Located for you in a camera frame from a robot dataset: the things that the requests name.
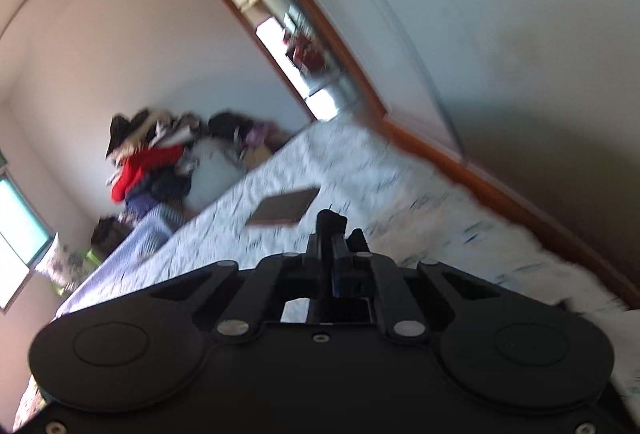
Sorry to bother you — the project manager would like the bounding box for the navy blue jacket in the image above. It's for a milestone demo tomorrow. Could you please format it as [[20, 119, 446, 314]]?
[[125, 169, 192, 216]]

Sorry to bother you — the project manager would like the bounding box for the wooden door frame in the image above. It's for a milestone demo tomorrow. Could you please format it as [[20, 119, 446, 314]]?
[[187, 0, 387, 124]]

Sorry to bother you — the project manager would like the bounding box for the black fabric bag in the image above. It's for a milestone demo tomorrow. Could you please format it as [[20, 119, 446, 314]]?
[[90, 215, 134, 256]]

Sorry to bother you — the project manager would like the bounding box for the floral pillow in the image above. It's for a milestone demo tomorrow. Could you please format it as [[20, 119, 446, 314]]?
[[34, 233, 92, 291]]

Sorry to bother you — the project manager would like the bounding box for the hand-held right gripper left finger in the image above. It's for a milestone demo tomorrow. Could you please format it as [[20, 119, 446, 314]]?
[[150, 232, 333, 340]]

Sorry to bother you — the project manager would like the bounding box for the green plastic chair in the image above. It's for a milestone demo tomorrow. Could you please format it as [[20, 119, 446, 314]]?
[[49, 248, 102, 299]]

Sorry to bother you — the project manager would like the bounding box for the pile of folded clothes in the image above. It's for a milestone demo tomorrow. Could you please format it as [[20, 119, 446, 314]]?
[[104, 108, 211, 217]]

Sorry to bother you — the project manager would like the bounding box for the light blue printed quilt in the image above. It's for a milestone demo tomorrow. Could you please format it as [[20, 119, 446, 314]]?
[[15, 111, 640, 415]]

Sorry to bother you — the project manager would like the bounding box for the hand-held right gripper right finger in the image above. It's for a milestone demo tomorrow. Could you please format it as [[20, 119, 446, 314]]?
[[334, 228, 506, 340]]

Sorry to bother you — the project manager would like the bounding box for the purple bag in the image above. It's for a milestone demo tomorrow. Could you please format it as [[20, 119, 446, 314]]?
[[245, 123, 277, 148]]

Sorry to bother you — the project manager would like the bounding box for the red jacket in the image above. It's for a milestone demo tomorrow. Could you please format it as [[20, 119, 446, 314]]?
[[111, 144, 186, 203]]

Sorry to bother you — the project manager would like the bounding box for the black backpack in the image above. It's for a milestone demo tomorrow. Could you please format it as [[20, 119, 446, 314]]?
[[207, 111, 252, 141]]

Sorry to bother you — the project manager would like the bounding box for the grey-blue bedding bag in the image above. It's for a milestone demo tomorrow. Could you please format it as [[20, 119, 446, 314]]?
[[182, 139, 249, 211]]

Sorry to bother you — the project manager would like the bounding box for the blue knitted blanket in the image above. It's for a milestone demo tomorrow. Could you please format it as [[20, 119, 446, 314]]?
[[54, 204, 175, 317]]

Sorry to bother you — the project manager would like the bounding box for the window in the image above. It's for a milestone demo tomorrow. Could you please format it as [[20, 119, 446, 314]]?
[[0, 153, 55, 316]]

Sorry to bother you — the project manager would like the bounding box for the cardboard box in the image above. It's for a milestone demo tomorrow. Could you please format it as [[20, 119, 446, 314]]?
[[242, 144, 274, 171]]

